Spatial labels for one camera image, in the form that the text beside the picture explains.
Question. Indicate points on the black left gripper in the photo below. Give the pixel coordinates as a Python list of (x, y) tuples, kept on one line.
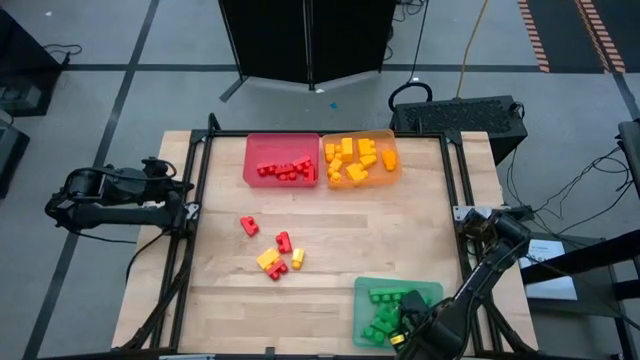
[(154, 186)]

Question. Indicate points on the dark grey equipment edge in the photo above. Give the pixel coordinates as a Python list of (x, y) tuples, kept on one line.
[(631, 150)]

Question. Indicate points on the black floor mat striped edges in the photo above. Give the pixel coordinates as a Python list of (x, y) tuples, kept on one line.
[(565, 30)]

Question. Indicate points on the black folding screen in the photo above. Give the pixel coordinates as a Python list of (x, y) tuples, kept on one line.
[(270, 40)]

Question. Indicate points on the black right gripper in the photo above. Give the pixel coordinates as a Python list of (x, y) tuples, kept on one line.
[(415, 306)]

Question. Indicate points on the black stand beam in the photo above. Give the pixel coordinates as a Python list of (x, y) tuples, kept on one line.
[(575, 260)]

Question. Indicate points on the black aluminium table frame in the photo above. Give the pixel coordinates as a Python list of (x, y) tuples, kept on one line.
[(230, 133)]

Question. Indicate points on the black cabinet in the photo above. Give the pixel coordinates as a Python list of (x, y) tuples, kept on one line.
[(25, 65)]

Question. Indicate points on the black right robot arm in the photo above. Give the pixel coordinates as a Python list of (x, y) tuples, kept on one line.
[(480, 280)]

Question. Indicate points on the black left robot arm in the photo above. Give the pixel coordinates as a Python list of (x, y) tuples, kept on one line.
[(125, 216)]

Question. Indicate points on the yellow toy building block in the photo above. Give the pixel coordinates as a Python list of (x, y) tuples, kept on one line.
[(366, 147), (335, 165), (389, 159), (335, 176), (329, 150), (298, 258), (356, 172), (267, 257), (347, 149), (368, 160)]

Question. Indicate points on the red toy building block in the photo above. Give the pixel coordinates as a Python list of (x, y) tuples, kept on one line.
[(276, 271), (249, 226), (284, 242), (301, 162), (286, 173), (310, 174), (265, 170)]

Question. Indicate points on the white paper sheet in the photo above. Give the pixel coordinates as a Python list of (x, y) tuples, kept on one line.
[(550, 250)]

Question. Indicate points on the pink translucent plastic bin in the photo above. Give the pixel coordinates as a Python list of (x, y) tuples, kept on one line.
[(260, 145)]

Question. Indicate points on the orange translucent plastic bin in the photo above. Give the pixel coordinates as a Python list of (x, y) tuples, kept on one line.
[(387, 177)]

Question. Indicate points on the black equipment box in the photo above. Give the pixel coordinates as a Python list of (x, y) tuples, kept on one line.
[(12, 155)]

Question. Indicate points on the green translucent plastic bin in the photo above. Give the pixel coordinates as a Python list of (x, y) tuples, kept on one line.
[(361, 300)]

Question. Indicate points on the black perforated computer case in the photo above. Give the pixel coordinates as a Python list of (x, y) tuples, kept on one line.
[(465, 115)]

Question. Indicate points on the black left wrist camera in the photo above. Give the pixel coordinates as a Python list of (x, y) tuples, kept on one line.
[(154, 166)]

